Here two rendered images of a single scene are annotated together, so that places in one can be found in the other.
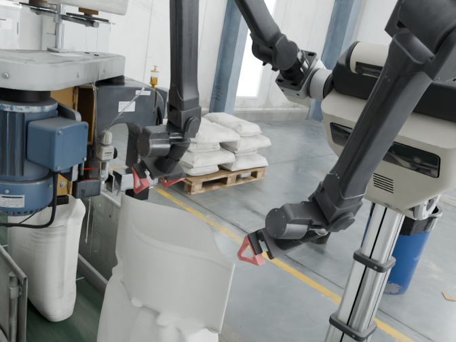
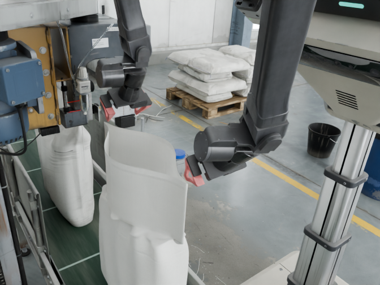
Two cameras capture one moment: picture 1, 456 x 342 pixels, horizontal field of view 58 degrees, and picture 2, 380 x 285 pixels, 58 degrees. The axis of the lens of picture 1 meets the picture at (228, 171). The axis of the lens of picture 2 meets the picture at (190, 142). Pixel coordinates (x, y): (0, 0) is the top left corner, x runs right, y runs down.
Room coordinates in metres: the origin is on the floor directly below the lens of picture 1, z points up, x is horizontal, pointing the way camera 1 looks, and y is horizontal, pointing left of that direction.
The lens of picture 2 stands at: (0.15, -0.19, 1.51)
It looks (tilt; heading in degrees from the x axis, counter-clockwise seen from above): 27 degrees down; 11
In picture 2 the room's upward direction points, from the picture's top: 4 degrees clockwise
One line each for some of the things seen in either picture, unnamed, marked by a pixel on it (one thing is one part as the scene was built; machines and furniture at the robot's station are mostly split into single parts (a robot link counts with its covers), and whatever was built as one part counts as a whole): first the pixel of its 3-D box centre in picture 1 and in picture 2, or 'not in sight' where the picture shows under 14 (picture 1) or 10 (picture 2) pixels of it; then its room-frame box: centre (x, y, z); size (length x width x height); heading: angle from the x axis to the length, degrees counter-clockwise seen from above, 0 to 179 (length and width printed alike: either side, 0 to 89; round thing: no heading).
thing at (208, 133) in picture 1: (207, 132); (220, 64); (4.10, 0.28, 0.56); 0.66 x 0.42 x 0.15; 139
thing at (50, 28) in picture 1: (51, 19); not in sight; (4.68, 2.20, 1.34); 0.24 x 0.04 x 0.32; 49
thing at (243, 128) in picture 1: (231, 123); (243, 54); (4.72, 0.06, 0.56); 0.67 x 0.43 x 0.15; 49
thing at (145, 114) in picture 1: (104, 116); (89, 54); (1.31, 0.43, 1.21); 0.30 x 0.25 x 0.30; 49
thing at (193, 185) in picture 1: (205, 167); (221, 94); (4.46, 0.26, 0.07); 1.20 x 0.82 x 0.14; 141
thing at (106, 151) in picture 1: (105, 157); (84, 91); (1.11, 0.35, 1.14); 0.05 x 0.04 x 0.16; 139
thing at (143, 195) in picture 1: (140, 191); (128, 119); (1.30, 0.28, 0.98); 0.09 x 0.05 x 0.05; 139
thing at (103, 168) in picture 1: (103, 169); (84, 102); (1.11, 0.35, 1.11); 0.03 x 0.03 x 0.06
